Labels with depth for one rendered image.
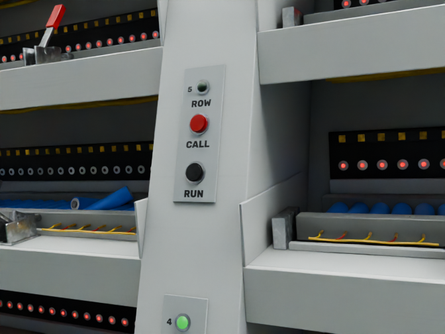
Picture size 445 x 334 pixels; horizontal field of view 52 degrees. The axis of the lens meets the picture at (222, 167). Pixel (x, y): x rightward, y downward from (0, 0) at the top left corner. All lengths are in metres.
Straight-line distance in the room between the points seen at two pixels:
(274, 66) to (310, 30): 0.04
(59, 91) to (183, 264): 0.25
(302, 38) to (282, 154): 0.12
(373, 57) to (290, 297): 0.20
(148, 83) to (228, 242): 0.18
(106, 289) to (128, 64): 0.22
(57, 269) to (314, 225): 0.25
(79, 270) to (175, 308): 0.11
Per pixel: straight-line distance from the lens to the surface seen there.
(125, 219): 0.49
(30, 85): 0.56
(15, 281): 0.52
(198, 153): 0.39
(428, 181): 0.51
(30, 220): 0.54
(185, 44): 0.44
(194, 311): 0.38
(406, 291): 0.34
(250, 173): 0.37
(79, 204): 0.57
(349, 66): 0.39
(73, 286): 0.47
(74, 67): 0.51
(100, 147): 0.66
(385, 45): 0.39
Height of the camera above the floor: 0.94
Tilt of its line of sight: 11 degrees up
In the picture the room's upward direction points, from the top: 4 degrees clockwise
